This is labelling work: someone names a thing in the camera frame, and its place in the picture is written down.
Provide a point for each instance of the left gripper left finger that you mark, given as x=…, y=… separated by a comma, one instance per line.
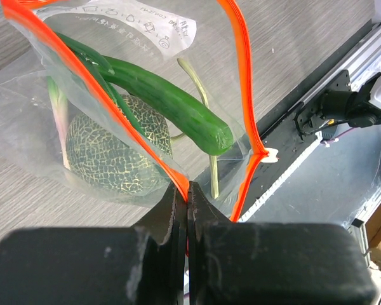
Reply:
x=140, y=264

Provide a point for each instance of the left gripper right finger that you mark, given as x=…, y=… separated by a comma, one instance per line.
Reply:
x=271, y=263

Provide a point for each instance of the green melon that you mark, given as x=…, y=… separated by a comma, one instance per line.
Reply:
x=102, y=160

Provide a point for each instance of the green cucumber toy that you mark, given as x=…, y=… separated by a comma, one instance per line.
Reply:
x=207, y=130

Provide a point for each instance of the clear zip top bag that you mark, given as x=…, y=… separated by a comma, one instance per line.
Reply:
x=203, y=47

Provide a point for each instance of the green onion toy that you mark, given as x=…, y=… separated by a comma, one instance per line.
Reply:
x=94, y=62

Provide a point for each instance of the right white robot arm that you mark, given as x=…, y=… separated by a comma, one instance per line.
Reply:
x=359, y=109

